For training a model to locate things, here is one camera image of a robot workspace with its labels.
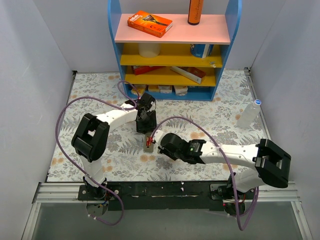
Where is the grey remote control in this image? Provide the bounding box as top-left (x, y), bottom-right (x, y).
top-left (143, 132), bottom-right (154, 153)

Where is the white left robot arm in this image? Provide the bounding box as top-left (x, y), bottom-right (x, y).
top-left (71, 93), bottom-right (157, 200)

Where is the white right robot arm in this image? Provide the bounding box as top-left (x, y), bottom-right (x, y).
top-left (153, 130), bottom-right (291, 199)

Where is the floral tablecloth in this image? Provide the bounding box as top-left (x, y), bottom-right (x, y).
top-left (46, 70), bottom-right (266, 182)

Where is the red yellow battery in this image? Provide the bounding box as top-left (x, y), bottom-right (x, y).
top-left (146, 136), bottom-right (153, 148)

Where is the yellow soap box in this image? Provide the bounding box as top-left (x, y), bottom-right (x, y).
top-left (131, 84), bottom-right (147, 97)

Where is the white soap box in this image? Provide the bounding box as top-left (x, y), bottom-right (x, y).
top-left (173, 85), bottom-right (188, 96)

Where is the red box left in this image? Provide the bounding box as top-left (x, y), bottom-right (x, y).
top-left (131, 65), bottom-right (164, 76)

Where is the red white long box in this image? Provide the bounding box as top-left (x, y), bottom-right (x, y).
top-left (170, 66), bottom-right (207, 84)

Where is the white cup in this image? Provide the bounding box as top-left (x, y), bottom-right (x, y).
top-left (138, 43), bottom-right (161, 58)

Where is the blue shelf unit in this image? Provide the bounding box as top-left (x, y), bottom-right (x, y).
top-left (107, 0), bottom-right (242, 101)

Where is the clear plastic water bottle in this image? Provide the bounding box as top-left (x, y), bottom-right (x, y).
top-left (237, 99), bottom-right (262, 129)

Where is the blue white can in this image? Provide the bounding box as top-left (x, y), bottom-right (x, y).
top-left (190, 44), bottom-right (214, 59)

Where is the orange razor box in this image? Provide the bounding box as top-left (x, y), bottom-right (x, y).
top-left (127, 10), bottom-right (173, 38)

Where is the orange bottle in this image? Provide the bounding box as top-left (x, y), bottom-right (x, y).
top-left (187, 0), bottom-right (204, 25)

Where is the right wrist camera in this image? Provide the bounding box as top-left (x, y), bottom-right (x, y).
top-left (151, 130), bottom-right (165, 146)

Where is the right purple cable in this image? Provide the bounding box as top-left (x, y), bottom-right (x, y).
top-left (149, 116), bottom-right (260, 231)

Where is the purple cable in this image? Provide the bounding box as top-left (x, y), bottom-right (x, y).
top-left (149, 116), bottom-right (260, 231)
top-left (55, 80), bottom-right (141, 226)

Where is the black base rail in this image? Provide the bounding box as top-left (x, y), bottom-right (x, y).
top-left (77, 180), bottom-right (236, 215)

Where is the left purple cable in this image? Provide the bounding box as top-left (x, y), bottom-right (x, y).
top-left (55, 80), bottom-right (141, 226)

